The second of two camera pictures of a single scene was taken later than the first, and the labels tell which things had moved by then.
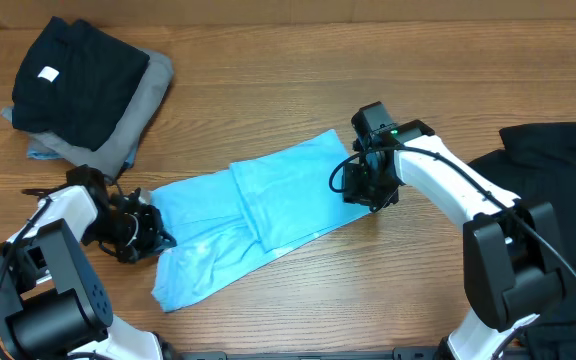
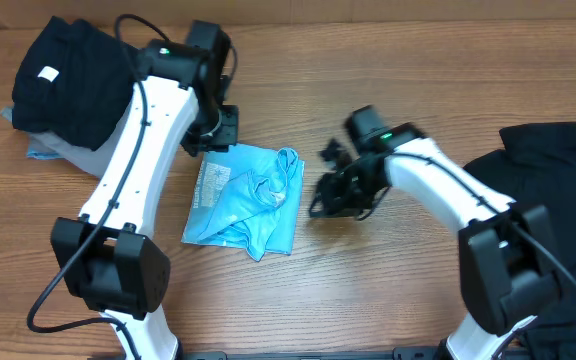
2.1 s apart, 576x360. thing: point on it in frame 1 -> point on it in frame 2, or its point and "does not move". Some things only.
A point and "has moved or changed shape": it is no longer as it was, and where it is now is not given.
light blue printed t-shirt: (243, 213) has moved or changed shape
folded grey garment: (117, 149) does not move
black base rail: (418, 353) does not move
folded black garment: (76, 83) does not move
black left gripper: (156, 239) -> (227, 137)
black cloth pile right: (558, 163) does not move
